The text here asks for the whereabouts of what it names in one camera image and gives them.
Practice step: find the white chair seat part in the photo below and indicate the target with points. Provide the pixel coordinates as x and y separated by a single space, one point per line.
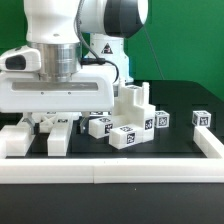
132 106

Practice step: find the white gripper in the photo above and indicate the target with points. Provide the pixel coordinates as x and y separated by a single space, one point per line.
89 90

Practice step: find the white chair back frame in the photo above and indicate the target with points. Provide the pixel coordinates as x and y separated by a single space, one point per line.
58 127

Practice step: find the white U-shaped fence frame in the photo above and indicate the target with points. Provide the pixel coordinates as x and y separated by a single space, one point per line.
210 168

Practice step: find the white marker sheet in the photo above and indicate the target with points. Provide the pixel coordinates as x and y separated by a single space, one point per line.
100 113

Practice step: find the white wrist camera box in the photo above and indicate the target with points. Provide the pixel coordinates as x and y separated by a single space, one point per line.
23 58

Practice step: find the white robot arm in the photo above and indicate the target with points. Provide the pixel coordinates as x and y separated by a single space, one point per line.
49 73

